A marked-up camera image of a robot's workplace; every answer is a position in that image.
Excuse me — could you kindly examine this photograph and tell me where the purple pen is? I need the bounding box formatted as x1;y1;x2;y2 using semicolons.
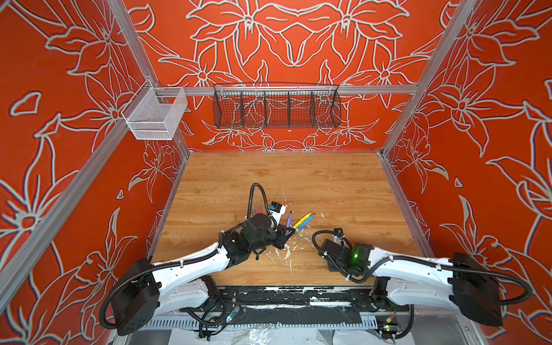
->
286;211;293;230

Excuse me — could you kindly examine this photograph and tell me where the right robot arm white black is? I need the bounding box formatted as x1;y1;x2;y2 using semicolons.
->
312;229;533;327

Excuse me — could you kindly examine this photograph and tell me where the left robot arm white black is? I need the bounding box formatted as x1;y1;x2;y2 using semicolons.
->
99;183;296;336

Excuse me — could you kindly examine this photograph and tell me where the yellow pen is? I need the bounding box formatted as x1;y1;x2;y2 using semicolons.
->
293;212;313;229

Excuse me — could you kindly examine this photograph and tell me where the blue pen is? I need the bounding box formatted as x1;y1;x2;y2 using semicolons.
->
296;214;316;231

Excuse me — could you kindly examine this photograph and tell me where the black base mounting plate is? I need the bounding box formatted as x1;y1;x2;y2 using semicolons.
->
178;284;411;313

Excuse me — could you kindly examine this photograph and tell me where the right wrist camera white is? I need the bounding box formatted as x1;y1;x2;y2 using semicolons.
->
333;228;344;241

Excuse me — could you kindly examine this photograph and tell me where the white cable duct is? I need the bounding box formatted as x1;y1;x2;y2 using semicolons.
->
139;314;378;331

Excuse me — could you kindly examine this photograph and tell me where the black wire basket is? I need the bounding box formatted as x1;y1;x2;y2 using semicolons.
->
212;83;342;129

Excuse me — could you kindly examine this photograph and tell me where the white wire basket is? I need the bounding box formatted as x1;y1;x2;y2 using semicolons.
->
121;80;188;140

